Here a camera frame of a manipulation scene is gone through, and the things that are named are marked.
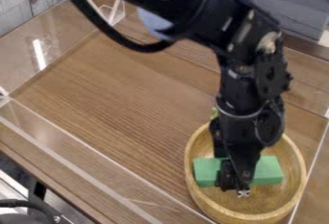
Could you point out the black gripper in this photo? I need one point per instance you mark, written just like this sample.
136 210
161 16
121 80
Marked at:
242 135

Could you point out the green rectangular block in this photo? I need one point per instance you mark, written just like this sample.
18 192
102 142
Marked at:
268 171

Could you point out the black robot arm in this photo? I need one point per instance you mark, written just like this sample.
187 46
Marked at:
244 35

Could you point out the brown wooden bowl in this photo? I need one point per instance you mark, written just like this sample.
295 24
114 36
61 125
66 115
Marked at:
271 201

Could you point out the red toy strawberry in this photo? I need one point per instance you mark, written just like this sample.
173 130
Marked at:
215 114

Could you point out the clear acrylic corner bracket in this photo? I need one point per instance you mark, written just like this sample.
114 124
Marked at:
112 13

